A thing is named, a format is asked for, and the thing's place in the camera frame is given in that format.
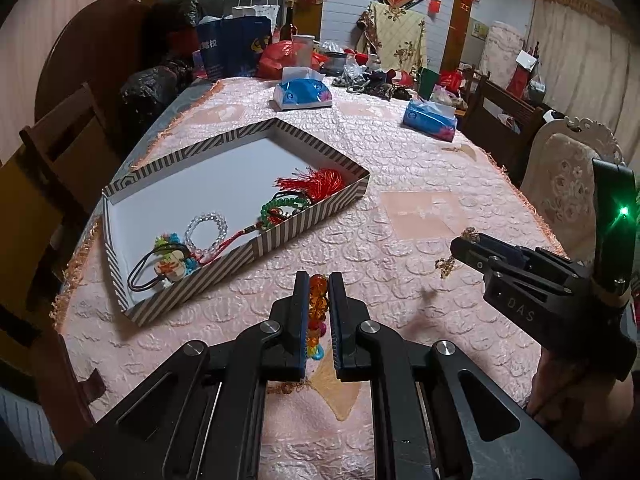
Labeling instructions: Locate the person's right hand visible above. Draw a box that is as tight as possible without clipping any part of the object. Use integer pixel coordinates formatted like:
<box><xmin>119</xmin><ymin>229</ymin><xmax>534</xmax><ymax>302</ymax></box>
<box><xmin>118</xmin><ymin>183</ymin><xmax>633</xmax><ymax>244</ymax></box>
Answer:
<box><xmin>527</xmin><ymin>350</ymin><xmax>631</xmax><ymax>428</ymax></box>

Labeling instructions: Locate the dark glass bottle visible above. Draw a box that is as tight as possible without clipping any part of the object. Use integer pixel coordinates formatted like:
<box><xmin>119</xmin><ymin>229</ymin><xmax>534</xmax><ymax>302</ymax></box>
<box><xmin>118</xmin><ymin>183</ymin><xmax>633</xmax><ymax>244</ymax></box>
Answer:
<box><xmin>280</xmin><ymin>0</ymin><xmax>296</xmax><ymax>43</ymax></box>

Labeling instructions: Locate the green bead bracelet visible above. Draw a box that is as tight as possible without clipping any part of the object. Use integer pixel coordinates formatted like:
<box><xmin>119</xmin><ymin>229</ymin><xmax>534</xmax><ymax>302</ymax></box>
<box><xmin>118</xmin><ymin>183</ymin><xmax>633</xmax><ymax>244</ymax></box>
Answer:
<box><xmin>260</xmin><ymin>196</ymin><xmax>308</xmax><ymax>231</ymax></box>

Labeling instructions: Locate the clear bead bracelet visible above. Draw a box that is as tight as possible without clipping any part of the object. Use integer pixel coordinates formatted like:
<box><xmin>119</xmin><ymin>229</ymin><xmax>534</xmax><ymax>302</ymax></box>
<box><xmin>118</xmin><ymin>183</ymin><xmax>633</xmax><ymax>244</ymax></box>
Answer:
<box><xmin>184</xmin><ymin>212</ymin><xmax>228</xmax><ymax>248</ymax></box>

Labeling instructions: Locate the cream floral cloth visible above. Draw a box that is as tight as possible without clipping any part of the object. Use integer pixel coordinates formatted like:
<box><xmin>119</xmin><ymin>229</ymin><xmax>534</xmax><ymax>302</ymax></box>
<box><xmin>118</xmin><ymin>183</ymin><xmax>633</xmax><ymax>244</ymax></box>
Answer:
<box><xmin>357</xmin><ymin>2</ymin><xmax>428</xmax><ymax>78</ymax></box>

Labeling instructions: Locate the black plastic bag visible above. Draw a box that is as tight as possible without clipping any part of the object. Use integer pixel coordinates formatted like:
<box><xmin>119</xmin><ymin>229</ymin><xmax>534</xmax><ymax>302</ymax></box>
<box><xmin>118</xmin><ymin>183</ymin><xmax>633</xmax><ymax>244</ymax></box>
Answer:
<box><xmin>120</xmin><ymin>60</ymin><xmax>196</xmax><ymax>126</ymax></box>
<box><xmin>150</xmin><ymin>0</ymin><xmax>221</xmax><ymax>36</ymax></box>

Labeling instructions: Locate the white radiator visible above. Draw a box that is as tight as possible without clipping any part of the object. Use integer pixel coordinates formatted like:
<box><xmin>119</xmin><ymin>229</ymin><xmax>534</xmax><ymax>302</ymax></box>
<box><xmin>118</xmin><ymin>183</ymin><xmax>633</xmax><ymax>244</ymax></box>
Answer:
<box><xmin>0</xmin><ymin>387</ymin><xmax>63</xmax><ymax>461</ymax></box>

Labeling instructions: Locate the multicolour loom band bracelet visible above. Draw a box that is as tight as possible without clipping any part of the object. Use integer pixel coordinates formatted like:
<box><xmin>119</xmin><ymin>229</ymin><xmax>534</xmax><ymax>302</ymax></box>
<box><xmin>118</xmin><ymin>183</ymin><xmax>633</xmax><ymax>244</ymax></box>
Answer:
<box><xmin>152</xmin><ymin>232</ymin><xmax>201</xmax><ymax>281</ymax></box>

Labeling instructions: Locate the red tassel ornament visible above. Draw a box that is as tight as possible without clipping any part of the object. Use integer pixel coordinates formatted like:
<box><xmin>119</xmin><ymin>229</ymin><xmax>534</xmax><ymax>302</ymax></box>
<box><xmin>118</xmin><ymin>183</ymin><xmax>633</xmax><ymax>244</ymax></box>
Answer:
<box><xmin>197</xmin><ymin>167</ymin><xmax>348</xmax><ymax>263</ymax></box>

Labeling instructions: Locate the blue paper bag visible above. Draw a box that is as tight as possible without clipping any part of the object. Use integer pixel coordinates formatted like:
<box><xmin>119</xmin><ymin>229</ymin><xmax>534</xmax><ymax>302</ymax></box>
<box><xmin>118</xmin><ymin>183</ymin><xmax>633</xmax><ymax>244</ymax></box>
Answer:
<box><xmin>196</xmin><ymin>16</ymin><xmax>273</xmax><ymax>81</ymax></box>

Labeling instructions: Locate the orange bead bracelet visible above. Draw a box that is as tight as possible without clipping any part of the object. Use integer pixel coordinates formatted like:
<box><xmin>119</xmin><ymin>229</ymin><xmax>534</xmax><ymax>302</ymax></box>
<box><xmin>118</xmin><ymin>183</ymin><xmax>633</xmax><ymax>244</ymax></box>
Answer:
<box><xmin>307</xmin><ymin>274</ymin><xmax>331</xmax><ymax>361</ymax></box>

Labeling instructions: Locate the dark wooden chair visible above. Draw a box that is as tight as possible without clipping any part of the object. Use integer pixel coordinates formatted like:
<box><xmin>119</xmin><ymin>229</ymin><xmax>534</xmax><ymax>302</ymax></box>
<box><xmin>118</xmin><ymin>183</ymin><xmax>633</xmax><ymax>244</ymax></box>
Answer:
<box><xmin>460</xmin><ymin>72</ymin><xmax>546</xmax><ymax>171</ymax></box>

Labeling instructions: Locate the blue tissue pack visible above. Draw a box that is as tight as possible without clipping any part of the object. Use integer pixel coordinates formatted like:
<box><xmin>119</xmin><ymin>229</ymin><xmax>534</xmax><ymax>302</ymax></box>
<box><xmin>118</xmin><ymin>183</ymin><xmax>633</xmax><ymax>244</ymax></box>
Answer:
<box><xmin>402</xmin><ymin>99</ymin><xmax>458</xmax><ymax>142</ymax></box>
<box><xmin>272</xmin><ymin>66</ymin><xmax>333</xmax><ymax>111</ymax></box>

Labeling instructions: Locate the white ornate chair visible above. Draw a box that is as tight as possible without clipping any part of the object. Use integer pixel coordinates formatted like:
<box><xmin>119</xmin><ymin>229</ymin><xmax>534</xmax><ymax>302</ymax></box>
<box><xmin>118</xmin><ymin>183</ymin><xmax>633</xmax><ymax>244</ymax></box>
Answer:
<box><xmin>520</xmin><ymin>116</ymin><xmax>626</xmax><ymax>261</ymax></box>

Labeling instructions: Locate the striped cardboard box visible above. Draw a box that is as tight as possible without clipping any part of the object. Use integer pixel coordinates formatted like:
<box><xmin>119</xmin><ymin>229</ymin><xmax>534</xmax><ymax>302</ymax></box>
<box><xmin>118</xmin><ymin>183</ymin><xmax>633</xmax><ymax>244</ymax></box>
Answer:
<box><xmin>101</xmin><ymin>118</ymin><xmax>371</xmax><ymax>328</ymax></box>

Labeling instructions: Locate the red plastic bag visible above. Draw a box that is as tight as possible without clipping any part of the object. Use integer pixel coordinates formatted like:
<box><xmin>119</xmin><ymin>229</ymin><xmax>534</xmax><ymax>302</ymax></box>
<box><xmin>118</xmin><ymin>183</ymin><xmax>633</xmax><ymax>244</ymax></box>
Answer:
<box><xmin>257</xmin><ymin>41</ymin><xmax>321</xmax><ymax>80</ymax></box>

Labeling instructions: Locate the black hair tie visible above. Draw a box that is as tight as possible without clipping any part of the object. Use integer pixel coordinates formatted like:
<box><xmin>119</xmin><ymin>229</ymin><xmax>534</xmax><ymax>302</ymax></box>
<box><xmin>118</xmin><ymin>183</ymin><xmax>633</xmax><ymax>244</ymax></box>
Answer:
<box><xmin>127</xmin><ymin>242</ymin><xmax>193</xmax><ymax>292</ymax></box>
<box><xmin>272</xmin><ymin>189</ymin><xmax>313</xmax><ymax>205</ymax></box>

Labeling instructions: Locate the white paper bag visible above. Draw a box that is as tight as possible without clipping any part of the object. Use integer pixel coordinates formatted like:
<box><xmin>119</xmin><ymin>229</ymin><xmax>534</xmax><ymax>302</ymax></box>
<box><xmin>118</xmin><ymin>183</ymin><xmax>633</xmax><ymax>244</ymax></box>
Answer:
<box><xmin>232</xmin><ymin>0</ymin><xmax>281</xmax><ymax>23</ymax></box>

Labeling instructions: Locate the beige curtain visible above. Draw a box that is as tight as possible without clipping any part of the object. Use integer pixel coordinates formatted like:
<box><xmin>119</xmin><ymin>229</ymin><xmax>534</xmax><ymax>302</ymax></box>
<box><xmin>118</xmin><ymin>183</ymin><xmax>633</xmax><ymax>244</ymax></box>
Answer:
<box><xmin>530</xmin><ymin>0</ymin><xmax>640</xmax><ymax>126</ymax></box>

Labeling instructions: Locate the gold chain ornament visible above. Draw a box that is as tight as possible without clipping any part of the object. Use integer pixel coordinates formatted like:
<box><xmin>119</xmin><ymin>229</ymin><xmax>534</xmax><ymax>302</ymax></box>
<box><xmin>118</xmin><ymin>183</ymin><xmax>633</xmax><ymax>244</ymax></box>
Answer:
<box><xmin>435</xmin><ymin>227</ymin><xmax>481</xmax><ymax>281</ymax></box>

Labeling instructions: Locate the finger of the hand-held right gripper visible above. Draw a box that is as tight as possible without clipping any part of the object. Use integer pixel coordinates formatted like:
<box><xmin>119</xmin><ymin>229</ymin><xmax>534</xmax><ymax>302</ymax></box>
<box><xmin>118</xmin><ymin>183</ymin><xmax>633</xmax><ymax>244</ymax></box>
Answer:
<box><xmin>450</xmin><ymin>237</ymin><xmax>501</xmax><ymax>273</ymax></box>
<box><xmin>477</xmin><ymin>234</ymin><xmax>528</xmax><ymax>267</ymax></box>

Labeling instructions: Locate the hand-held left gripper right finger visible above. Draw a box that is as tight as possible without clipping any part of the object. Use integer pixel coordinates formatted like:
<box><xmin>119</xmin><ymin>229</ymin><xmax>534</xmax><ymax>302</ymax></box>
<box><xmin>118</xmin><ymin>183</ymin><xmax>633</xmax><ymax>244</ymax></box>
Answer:
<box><xmin>329</xmin><ymin>271</ymin><xmax>581</xmax><ymax>480</ymax></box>

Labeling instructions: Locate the round wooden tabletop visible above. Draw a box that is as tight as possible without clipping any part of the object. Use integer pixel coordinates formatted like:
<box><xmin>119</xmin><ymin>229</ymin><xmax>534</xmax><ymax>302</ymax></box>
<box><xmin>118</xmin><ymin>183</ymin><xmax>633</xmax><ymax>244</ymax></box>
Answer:
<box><xmin>34</xmin><ymin>0</ymin><xmax>156</xmax><ymax>126</ymax></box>

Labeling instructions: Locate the blue patterned tablecloth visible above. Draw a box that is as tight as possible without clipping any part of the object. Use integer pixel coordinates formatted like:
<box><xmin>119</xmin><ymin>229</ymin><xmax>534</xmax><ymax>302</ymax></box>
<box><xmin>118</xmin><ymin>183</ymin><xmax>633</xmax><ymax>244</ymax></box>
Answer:
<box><xmin>122</xmin><ymin>79</ymin><xmax>223</xmax><ymax>171</ymax></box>

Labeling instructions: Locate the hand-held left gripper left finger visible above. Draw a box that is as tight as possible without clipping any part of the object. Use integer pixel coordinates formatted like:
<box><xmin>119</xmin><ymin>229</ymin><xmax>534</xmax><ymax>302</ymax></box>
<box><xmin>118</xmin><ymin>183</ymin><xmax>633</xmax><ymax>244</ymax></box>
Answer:
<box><xmin>55</xmin><ymin>270</ymin><xmax>311</xmax><ymax>480</ymax></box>

